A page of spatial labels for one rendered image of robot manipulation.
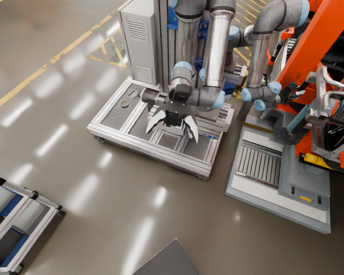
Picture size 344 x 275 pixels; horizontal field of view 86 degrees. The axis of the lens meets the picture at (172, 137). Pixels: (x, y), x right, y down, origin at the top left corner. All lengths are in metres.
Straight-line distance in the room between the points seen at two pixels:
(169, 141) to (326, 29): 1.35
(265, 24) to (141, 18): 0.62
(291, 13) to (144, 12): 0.72
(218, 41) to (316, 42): 0.96
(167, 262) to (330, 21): 1.74
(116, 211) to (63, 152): 0.87
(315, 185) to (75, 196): 2.06
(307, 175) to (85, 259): 1.90
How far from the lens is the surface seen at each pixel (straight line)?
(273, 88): 1.23
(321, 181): 1.98
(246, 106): 2.18
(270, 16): 1.11
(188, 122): 0.57
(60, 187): 2.05
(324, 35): 1.63
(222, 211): 1.77
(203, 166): 1.62
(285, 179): 1.91
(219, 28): 0.82
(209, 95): 0.78
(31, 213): 1.86
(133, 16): 1.20
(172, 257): 1.34
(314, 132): 1.64
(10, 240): 1.90
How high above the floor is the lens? 1.68
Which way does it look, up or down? 57 degrees down
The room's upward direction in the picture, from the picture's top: straight up
